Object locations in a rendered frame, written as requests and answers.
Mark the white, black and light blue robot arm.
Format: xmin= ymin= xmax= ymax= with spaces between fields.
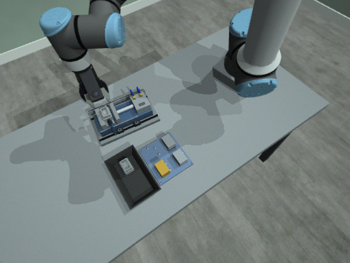
xmin=39 ymin=0 xmax=302 ymax=102

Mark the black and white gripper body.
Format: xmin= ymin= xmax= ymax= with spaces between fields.
xmin=72 ymin=64 xmax=102 ymax=93

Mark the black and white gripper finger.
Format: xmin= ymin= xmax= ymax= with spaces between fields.
xmin=79 ymin=88 xmax=94 ymax=108
xmin=99 ymin=80 xmax=110 ymax=102

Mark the yellow block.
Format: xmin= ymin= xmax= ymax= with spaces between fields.
xmin=155 ymin=160 xmax=170 ymax=178

